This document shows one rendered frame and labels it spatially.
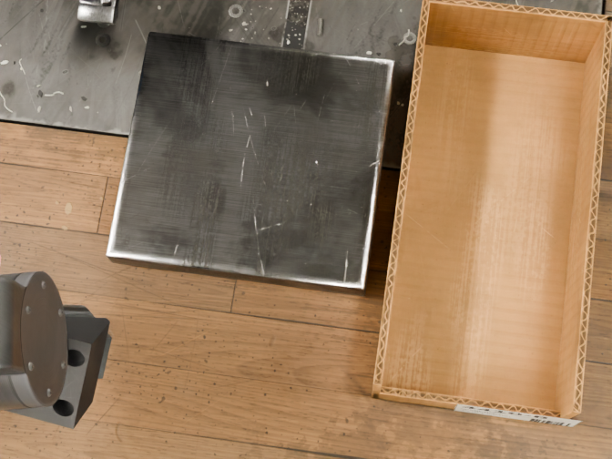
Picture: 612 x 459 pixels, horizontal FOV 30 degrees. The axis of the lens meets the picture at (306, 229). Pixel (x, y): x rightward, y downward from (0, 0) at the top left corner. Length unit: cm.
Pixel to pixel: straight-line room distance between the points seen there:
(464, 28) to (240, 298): 23
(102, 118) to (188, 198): 9
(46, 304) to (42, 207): 30
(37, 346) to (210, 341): 28
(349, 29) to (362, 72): 5
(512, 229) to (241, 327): 19
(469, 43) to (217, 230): 21
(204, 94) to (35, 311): 32
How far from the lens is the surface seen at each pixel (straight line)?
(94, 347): 53
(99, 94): 81
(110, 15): 74
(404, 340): 74
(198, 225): 75
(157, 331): 76
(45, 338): 49
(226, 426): 74
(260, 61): 78
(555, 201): 77
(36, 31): 84
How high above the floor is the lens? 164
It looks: 75 degrees down
